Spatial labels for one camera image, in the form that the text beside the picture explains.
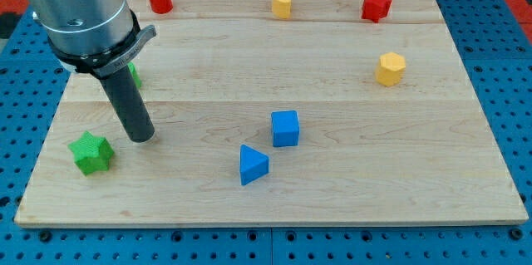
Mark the wooden board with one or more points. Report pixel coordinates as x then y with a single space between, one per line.
419 153

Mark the blue triangular prism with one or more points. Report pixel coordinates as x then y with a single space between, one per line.
252 164

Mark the red star block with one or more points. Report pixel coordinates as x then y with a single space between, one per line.
375 10

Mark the blue cube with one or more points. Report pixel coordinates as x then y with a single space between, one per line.
285 128

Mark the green star block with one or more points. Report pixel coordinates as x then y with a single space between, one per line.
91 153

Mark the yellow hexagon block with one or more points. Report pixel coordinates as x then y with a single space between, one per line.
390 69

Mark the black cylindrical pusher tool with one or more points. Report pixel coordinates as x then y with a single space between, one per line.
127 102

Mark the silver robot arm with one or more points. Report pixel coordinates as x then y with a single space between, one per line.
84 27

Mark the green block behind tool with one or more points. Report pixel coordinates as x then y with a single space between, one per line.
135 75

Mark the yellow heart block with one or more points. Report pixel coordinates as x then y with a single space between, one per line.
281 8

